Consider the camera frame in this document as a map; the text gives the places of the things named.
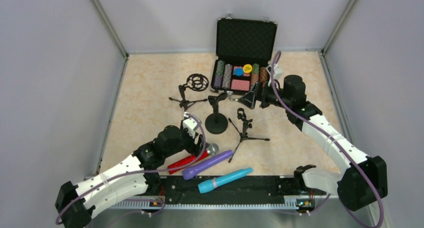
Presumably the black tripod shock-mount stand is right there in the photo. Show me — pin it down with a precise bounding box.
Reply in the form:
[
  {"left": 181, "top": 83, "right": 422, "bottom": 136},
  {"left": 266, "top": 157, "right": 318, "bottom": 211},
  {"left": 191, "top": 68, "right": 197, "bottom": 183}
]
[{"left": 168, "top": 73, "right": 210, "bottom": 112}]

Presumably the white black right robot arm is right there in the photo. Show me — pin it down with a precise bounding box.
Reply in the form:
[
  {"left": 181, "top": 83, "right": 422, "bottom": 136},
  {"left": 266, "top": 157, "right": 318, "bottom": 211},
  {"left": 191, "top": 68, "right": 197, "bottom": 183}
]
[{"left": 238, "top": 75, "right": 388, "bottom": 211}]

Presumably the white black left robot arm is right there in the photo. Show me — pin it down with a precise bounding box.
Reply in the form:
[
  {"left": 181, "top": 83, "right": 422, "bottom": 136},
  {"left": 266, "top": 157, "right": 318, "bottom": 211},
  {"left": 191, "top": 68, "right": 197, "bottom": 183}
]
[{"left": 55, "top": 120, "right": 207, "bottom": 227}]

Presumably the black small tripod mic stand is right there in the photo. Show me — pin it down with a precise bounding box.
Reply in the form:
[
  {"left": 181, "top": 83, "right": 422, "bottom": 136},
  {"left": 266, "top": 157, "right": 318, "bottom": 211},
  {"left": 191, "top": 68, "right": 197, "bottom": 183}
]
[{"left": 228, "top": 108, "right": 270, "bottom": 163}]

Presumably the black round-base mic stand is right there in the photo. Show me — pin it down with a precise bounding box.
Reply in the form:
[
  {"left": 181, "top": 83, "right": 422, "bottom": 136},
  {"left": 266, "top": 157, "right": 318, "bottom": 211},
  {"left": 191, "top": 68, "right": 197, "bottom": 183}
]
[{"left": 205, "top": 93, "right": 228, "bottom": 134}]

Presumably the green red chip stack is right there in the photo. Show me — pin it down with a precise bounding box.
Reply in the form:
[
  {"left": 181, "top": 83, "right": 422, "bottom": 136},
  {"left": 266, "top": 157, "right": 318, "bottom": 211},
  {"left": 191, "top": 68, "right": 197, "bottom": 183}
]
[{"left": 250, "top": 64, "right": 260, "bottom": 87}]

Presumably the brown chip stack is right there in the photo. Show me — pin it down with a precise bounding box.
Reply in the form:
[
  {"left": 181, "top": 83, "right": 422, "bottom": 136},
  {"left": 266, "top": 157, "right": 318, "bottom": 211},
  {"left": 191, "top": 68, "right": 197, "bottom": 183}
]
[{"left": 259, "top": 67, "right": 269, "bottom": 82}]

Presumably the pink card deck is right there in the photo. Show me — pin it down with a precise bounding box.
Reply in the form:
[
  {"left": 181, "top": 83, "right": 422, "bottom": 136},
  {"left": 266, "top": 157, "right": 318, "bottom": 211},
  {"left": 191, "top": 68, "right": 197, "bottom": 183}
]
[{"left": 230, "top": 79, "right": 250, "bottom": 91}]

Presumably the yellow round dealer chip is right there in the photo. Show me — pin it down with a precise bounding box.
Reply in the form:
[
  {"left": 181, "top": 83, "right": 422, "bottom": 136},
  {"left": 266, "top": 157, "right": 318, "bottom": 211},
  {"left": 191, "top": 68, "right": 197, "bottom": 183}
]
[{"left": 242, "top": 64, "right": 253, "bottom": 74}]

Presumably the blue round dealer chip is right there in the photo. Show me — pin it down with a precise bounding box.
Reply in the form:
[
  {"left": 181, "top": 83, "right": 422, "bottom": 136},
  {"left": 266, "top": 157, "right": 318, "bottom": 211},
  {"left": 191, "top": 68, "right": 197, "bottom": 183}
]
[{"left": 233, "top": 68, "right": 244, "bottom": 76}]

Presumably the purple microphone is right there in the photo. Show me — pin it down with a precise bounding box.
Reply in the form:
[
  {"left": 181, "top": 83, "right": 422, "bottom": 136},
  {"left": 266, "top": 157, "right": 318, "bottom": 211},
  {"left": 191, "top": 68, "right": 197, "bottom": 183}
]
[{"left": 182, "top": 150, "right": 233, "bottom": 180}]

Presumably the blue orange chip stack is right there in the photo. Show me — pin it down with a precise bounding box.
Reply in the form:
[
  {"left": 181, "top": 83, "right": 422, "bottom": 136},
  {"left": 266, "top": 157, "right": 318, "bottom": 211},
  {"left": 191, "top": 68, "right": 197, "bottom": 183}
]
[{"left": 221, "top": 64, "right": 233, "bottom": 89}]

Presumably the cyan microphone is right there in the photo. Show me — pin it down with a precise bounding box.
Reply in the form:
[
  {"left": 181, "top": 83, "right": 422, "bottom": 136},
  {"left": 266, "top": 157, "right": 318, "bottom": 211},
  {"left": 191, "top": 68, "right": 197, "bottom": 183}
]
[{"left": 198, "top": 167, "right": 253, "bottom": 193}]

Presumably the black poker chip case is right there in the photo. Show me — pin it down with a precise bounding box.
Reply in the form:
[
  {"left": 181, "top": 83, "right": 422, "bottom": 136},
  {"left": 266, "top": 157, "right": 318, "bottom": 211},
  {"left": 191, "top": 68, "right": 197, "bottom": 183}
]
[{"left": 210, "top": 18, "right": 278, "bottom": 95}]

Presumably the purple green chip stack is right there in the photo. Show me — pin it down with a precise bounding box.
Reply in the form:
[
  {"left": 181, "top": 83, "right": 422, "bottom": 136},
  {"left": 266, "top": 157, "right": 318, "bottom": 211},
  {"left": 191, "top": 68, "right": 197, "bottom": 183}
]
[{"left": 213, "top": 60, "right": 225, "bottom": 88}]

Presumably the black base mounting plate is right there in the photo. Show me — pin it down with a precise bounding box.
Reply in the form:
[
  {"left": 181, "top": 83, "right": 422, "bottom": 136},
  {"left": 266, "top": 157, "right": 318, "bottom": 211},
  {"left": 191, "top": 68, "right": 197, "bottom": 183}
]
[{"left": 143, "top": 175, "right": 325, "bottom": 205}]

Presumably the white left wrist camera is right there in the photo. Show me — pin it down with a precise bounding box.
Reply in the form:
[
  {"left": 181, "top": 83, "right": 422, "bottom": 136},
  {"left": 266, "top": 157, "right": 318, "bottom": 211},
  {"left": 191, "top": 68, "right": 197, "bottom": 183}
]
[{"left": 182, "top": 112, "right": 202, "bottom": 138}]

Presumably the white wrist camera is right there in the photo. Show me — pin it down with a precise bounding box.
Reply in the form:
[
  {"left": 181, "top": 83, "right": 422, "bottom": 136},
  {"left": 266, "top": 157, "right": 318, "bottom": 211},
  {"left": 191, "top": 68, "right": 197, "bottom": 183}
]
[
  {"left": 266, "top": 64, "right": 283, "bottom": 86},
  {"left": 182, "top": 112, "right": 202, "bottom": 138}
]

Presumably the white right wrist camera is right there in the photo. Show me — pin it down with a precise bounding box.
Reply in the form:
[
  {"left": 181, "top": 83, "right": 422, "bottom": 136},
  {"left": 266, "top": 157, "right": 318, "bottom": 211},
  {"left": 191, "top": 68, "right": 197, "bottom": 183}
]
[{"left": 266, "top": 64, "right": 283, "bottom": 86}]

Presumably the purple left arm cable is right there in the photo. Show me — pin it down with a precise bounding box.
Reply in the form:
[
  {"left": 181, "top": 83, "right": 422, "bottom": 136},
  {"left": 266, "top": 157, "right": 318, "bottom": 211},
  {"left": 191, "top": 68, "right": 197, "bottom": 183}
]
[{"left": 54, "top": 113, "right": 207, "bottom": 225}]

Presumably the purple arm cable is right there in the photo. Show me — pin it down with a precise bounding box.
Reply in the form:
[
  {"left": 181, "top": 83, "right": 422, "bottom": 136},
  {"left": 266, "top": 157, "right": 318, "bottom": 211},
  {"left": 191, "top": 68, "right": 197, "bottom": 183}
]
[
  {"left": 269, "top": 50, "right": 385, "bottom": 228},
  {"left": 54, "top": 113, "right": 207, "bottom": 225}
]

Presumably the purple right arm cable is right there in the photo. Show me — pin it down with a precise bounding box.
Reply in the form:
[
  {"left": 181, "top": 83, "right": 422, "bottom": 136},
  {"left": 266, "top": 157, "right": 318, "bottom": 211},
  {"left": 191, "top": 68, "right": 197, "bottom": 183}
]
[{"left": 269, "top": 50, "right": 385, "bottom": 228}]

